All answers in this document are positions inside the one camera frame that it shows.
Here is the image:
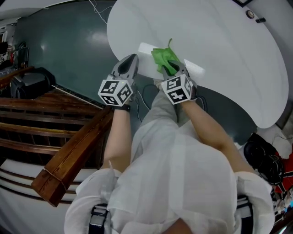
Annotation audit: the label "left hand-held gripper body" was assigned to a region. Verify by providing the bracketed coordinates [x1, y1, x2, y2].
[98, 73, 139, 107]

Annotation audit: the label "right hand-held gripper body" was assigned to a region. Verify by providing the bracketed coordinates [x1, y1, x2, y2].
[161, 72, 198, 105]

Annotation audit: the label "green cloth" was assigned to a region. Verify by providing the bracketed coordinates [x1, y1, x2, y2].
[151, 38, 182, 77]

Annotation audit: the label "person's right forearm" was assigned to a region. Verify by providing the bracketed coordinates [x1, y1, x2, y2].
[180, 98, 259, 177]

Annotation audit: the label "person's left forearm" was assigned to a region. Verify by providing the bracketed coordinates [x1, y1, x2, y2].
[104, 109, 134, 170]

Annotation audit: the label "white round table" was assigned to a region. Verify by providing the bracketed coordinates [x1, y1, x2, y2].
[106, 0, 289, 130]

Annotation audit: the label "black wristband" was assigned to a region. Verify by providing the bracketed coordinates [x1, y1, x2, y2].
[112, 104, 131, 113]

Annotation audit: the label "person's grey trousers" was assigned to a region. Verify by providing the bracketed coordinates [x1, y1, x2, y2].
[138, 85, 184, 129]

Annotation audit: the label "black bag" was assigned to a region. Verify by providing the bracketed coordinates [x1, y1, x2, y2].
[10, 67, 57, 99]
[243, 132, 285, 186]

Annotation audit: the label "person's white shirt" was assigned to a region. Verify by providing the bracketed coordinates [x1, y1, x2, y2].
[64, 118, 275, 234]

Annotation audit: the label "red bag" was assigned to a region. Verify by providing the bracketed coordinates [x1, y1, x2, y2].
[271, 152, 293, 195]

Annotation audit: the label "white cable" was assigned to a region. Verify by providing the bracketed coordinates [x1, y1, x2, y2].
[88, 0, 115, 24]

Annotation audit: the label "black picture frame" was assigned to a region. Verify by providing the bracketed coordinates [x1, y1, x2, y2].
[232, 0, 252, 7]

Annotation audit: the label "black harness strap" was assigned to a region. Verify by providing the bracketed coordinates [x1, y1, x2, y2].
[90, 202, 109, 234]
[236, 196, 253, 218]

